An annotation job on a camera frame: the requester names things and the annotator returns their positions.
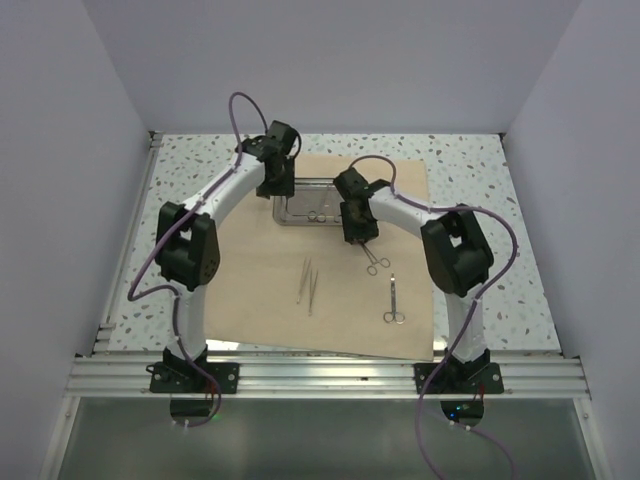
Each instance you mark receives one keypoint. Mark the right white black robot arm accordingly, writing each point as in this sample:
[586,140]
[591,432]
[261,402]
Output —
[458,260]

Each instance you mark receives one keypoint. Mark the steel hemostat forceps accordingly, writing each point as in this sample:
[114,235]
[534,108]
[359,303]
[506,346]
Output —
[375,263]

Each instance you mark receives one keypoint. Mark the steel tweezers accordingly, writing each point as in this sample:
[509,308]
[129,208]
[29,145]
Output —
[313,279]
[303,278]

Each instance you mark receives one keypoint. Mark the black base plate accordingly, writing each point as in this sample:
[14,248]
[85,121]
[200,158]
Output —
[452,381]
[164,380]

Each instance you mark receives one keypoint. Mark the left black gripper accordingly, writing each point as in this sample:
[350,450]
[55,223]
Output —
[286,188]

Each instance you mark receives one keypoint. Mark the steel ring-handled forceps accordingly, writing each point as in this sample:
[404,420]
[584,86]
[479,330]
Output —
[317,214]

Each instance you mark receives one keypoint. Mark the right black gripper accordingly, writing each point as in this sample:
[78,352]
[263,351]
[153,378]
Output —
[351,232]

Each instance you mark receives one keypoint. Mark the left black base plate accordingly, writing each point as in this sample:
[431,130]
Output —
[164,380]

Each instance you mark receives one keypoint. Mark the steel instrument tray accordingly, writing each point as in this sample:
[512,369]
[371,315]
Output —
[293,211]

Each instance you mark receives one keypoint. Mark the aluminium front rail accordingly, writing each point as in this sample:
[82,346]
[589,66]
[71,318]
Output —
[305,376]

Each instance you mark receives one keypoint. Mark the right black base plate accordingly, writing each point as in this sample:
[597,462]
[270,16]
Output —
[452,381]

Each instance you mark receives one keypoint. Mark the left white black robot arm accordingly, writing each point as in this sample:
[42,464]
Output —
[188,252]

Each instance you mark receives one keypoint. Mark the steel surgical scissors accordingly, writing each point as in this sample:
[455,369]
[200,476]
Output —
[393,315]

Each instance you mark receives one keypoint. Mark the beige cloth surgical kit wrap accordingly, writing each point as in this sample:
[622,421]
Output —
[252,298]

